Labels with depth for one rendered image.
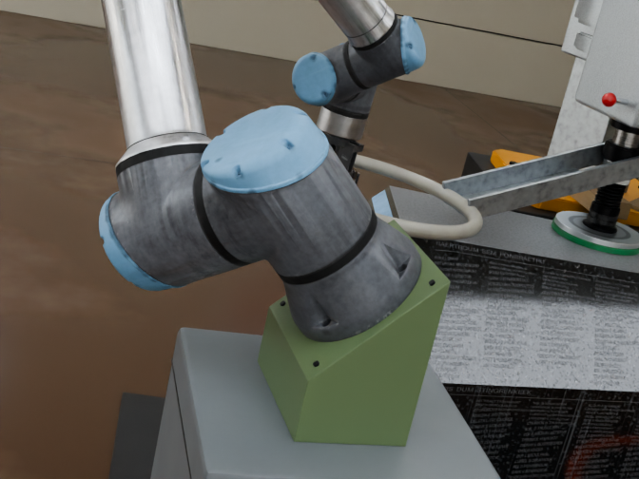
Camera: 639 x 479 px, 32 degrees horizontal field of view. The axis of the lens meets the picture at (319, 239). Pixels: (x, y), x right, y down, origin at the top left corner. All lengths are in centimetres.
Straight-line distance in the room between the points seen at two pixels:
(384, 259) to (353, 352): 12
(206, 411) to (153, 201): 28
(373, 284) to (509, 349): 100
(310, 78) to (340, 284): 62
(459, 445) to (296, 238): 39
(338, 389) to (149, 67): 49
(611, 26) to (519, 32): 651
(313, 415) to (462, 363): 93
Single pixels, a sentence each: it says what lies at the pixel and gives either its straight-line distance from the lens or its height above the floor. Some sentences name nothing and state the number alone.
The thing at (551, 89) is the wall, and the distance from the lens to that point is 934.
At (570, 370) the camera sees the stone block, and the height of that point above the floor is 65.
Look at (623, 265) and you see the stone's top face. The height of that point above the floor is 83.
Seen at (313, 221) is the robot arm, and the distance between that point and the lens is 134.
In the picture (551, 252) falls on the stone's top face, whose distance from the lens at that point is 252.
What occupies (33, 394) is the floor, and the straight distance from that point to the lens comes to 317.
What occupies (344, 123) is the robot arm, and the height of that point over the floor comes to 110.
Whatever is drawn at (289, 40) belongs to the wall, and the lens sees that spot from 861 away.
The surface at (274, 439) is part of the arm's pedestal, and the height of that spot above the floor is 85.
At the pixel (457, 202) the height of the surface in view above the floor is 90.
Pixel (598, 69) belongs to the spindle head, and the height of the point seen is 123.
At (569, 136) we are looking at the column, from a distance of 341.
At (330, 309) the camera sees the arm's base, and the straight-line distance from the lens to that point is 140.
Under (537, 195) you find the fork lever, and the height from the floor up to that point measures 95.
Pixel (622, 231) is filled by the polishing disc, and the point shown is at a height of 86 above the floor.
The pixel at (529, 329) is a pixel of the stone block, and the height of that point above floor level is 71.
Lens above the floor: 156
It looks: 19 degrees down
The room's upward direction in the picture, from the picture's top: 13 degrees clockwise
